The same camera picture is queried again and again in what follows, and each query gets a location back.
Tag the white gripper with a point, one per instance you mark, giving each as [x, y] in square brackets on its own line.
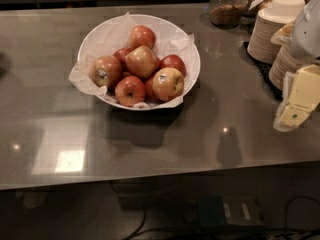
[307, 34]

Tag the yellow apple with sticker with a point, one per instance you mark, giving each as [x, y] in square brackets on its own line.
[168, 83]

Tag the white paper bowl stack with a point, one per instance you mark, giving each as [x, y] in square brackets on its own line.
[284, 10]

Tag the right back red apple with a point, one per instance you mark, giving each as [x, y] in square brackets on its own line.
[173, 61]

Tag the small red apple between front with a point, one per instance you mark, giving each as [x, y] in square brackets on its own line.
[149, 90]

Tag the centre yellow-red apple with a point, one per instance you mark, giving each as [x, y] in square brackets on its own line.
[141, 62]

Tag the top back red apple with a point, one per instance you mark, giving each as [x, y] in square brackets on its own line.
[142, 36]

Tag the dark red apple behind centre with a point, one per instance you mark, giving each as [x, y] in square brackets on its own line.
[121, 54]

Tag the left apple with sticker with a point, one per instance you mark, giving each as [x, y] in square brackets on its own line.
[106, 71]

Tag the front stack of paper plates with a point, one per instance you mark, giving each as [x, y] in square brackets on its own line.
[282, 64]

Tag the stack of paper plates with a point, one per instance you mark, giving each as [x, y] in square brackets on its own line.
[266, 25]
[282, 64]

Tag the black tray under plates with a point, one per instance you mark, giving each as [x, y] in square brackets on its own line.
[268, 86]

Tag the back stack of paper plates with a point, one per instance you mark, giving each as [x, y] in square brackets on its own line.
[266, 25]

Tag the glass jar with nuts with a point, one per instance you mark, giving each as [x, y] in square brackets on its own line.
[226, 13]

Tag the black box under table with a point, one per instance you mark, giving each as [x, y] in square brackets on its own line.
[229, 211]

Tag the white paper liner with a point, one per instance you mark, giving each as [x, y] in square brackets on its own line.
[106, 39]

